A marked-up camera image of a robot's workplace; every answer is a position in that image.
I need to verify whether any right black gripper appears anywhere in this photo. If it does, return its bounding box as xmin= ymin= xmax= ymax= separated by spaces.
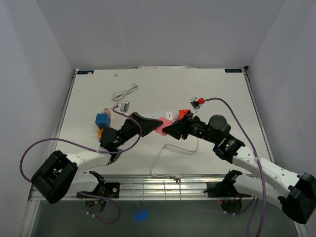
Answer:
xmin=161 ymin=111 xmax=218 ymax=144

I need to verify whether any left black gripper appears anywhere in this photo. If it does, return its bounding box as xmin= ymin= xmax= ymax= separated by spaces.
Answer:
xmin=115 ymin=112 xmax=163 ymax=147

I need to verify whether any pink plug adapter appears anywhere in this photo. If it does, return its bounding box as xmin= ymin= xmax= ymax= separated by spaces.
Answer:
xmin=155 ymin=117 xmax=172 ymax=136

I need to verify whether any red cube socket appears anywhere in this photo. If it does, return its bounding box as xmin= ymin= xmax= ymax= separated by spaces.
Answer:
xmin=178 ymin=110 xmax=192 ymax=120

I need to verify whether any white charger block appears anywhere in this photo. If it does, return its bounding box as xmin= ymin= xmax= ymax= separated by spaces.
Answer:
xmin=166 ymin=112 xmax=173 ymax=121

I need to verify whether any pink usb charger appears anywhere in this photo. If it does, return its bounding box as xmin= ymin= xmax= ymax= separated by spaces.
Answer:
xmin=102 ymin=108 xmax=112 ymax=118

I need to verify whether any blue cube plug adapter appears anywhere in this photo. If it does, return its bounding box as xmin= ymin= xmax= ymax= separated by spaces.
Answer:
xmin=95 ymin=113 xmax=111 ymax=129

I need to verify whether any white multicolour power strip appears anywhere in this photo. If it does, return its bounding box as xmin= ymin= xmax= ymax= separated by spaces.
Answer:
xmin=141 ymin=112 xmax=178 ymax=122

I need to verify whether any orange power strip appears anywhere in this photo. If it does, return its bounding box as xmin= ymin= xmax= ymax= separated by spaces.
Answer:
xmin=98 ymin=128 xmax=104 ymax=139

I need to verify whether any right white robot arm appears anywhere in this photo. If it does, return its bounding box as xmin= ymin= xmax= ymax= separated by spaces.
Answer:
xmin=163 ymin=113 xmax=316 ymax=224

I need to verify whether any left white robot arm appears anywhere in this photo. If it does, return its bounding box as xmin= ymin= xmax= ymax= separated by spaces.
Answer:
xmin=31 ymin=112 xmax=163 ymax=204

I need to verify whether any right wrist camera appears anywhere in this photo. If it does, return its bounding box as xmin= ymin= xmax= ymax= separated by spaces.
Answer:
xmin=190 ymin=97 xmax=204 ymax=111

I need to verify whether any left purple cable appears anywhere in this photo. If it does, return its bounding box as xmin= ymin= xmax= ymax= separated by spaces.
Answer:
xmin=19 ymin=105 xmax=143 ymax=224

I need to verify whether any purple cable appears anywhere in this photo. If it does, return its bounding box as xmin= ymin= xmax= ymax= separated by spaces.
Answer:
xmin=203 ymin=97 xmax=267 ymax=237
xmin=19 ymin=105 xmax=143 ymax=224

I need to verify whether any white coiled cable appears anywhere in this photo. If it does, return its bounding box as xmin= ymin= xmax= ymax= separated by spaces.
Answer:
xmin=112 ymin=82 xmax=139 ymax=102

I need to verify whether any white power strip cable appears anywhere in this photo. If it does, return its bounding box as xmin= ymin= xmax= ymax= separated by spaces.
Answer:
xmin=150 ymin=137 xmax=200 ymax=184

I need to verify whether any aluminium frame rail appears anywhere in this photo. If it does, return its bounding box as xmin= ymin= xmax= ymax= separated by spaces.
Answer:
xmin=28 ymin=174 xmax=297 ymax=202

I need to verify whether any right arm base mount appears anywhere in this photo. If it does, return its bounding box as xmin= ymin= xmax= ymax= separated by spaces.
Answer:
xmin=203 ymin=170 xmax=251 ymax=199

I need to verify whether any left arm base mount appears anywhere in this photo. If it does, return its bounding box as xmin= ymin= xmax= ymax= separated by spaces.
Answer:
xmin=76 ymin=171 xmax=120 ymax=198

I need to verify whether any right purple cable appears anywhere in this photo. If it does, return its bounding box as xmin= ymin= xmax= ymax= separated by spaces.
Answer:
xmin=203 ymin=97 xmax=267 ymax=237

